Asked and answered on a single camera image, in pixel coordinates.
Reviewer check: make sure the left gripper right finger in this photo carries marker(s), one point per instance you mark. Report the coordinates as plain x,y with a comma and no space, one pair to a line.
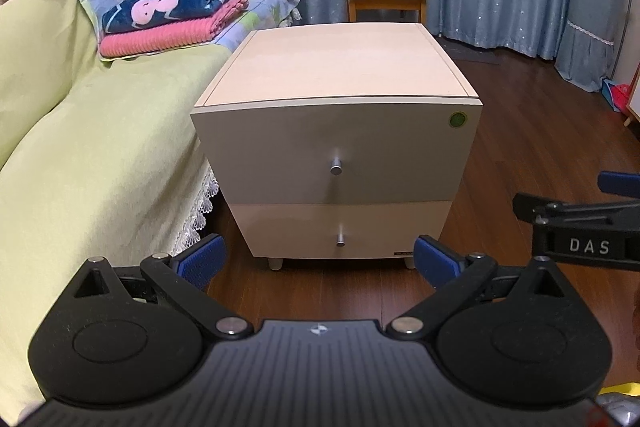
457,282

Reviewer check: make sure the drawer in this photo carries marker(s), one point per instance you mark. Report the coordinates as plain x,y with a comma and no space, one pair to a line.
323,231
348,151

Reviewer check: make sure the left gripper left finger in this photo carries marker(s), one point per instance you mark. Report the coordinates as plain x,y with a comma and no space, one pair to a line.
181,281

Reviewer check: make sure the light wood nightstand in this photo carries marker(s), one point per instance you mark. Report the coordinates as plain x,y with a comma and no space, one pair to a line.
346,60

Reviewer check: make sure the pink folded blanket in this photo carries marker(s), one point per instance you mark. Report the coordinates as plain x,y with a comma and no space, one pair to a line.
174,35

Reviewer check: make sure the navy patterned blanket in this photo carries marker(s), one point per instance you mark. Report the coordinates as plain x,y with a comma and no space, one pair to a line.
131,15

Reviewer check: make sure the green sofa cover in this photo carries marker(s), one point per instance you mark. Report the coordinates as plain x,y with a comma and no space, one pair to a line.
97,160

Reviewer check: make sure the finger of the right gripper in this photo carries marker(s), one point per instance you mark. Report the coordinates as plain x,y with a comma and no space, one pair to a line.
619,183

